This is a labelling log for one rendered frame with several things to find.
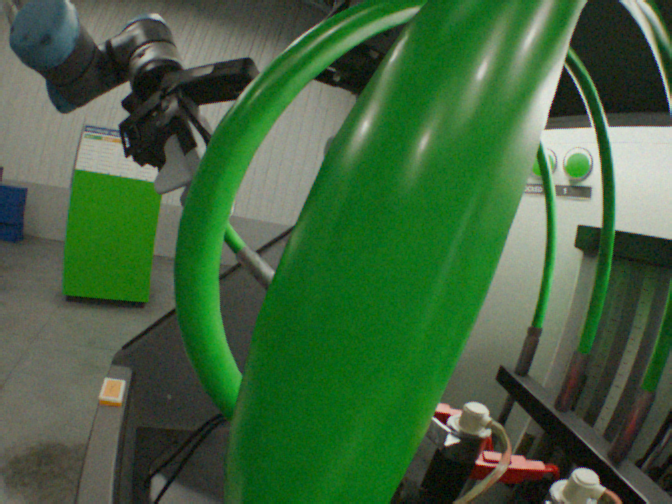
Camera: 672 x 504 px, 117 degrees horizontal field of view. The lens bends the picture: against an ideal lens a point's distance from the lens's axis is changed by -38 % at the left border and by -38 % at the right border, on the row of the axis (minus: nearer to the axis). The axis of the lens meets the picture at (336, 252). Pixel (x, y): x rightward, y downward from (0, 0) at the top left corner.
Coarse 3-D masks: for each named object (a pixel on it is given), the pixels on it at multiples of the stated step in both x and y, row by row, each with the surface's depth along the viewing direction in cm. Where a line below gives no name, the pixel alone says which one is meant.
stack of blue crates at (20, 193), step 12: (0, 168) 342; (0, 180) 351; (0, 192) 335; (12, 192) 349; (24, 192) 377; (0, 204) 336; (12, 204) 352; (24, 204) 386; (0, 216) 339; (12, 216) 352; (0, 228) 344; (12, 228) 357; (12, 240) 360
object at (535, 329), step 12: (540, 144) 30; (540, 156) 30; (540, 168) 31; (552, 180) 30; (552, 192) 31; (552, 204) 31; (552, 216) 31; (228, 228) 29; (552, 228) 31; (228, 240) 29; (240, 240) 30; (552, 240) 31; (552, 252) 31; (552, 264) 31; (552, 276) 31; (540, 288) 32; (540, 300) 32; (540, 312) 32; (540, 324) 32; (540, 336) 32
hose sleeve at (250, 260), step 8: (248, 248) 30; (240, 256) 29; (248, 256) 29; (256, 256) 30; (248, 264) 29; (256, 264) 29; (264, 264) 30; (256, 272) 29; (264, 272) 30; (272, 272) 30; (256, 280) 30; (264, 280) 30; (264, 288) 30
